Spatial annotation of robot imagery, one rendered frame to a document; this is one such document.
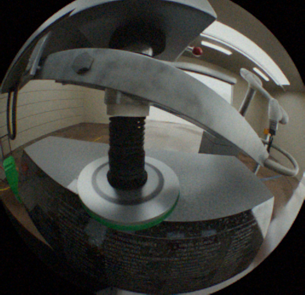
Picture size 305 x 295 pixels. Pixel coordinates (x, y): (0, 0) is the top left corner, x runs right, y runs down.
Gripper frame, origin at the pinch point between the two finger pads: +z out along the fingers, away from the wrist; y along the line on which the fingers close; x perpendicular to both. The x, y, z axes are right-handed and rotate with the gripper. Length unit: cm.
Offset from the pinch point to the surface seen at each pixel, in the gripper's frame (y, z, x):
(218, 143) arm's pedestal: -7, 9, -54
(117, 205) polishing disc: 89, -8, -9
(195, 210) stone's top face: 76, -4, -6
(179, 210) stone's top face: 79, -4, -7
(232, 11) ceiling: -112, -309, -19
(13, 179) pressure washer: 242, 29, -62
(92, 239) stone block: 96, 1, -7
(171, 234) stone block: 82, -2, -4
